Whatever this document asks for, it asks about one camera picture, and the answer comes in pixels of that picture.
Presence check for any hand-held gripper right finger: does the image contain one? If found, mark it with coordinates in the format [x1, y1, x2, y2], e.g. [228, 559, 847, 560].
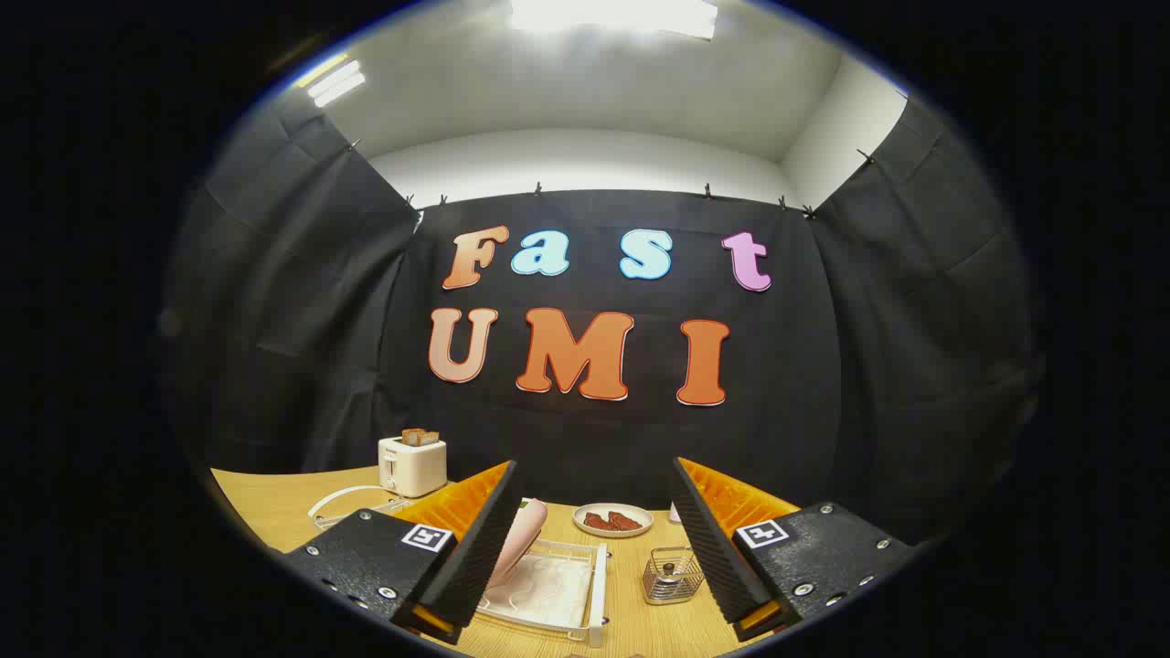
[672, 456, 920, 642]

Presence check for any white drip tray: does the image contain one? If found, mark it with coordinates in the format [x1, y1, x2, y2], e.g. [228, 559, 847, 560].
[484, 553, 595, 631]

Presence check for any white wire dish rack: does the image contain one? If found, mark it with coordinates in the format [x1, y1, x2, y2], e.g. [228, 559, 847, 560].
[308, 485, 609, 648]

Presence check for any small ceiling light panel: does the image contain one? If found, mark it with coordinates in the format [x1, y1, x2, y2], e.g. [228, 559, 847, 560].
[306, 59, 367, 108]

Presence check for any large ceiling light panel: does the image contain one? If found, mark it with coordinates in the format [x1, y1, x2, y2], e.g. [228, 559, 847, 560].
[507, 0, 718, 39]

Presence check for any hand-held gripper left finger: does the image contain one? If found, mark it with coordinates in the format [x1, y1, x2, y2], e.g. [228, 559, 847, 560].
[279, 460, 524, 645]

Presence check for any black backdrop cloth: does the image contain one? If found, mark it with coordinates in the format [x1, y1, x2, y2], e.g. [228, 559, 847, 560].
[165, 87, 1043, 549]

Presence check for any white toaster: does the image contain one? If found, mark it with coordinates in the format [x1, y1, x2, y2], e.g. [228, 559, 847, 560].
[378, 436, 448, 499]

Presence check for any white plate with meat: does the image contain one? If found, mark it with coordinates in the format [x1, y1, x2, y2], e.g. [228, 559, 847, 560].
[573, 503, 654, 538]

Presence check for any pink plate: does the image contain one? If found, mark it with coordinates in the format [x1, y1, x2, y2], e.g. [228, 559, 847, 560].
[487, 498, 549, 588]

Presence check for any metal wire basket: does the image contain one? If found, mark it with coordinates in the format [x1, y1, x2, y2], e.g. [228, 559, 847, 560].
[643, 547, 705, 606]

